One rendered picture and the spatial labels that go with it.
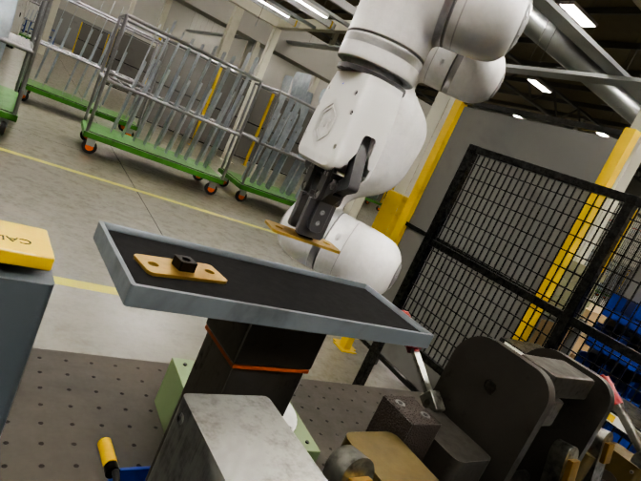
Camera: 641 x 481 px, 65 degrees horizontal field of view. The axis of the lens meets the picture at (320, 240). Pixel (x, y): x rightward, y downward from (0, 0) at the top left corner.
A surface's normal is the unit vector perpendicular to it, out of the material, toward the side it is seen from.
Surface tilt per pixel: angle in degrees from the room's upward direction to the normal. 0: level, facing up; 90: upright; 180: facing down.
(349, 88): 86
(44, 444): 0
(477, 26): 121
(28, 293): 90
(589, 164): 90
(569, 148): 90
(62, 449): 0
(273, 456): 0
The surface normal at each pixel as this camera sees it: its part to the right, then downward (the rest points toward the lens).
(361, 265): -0.22, 0.05
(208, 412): 0.40, -0.90
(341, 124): -0.79, -0.27
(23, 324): 0.52, 0.38
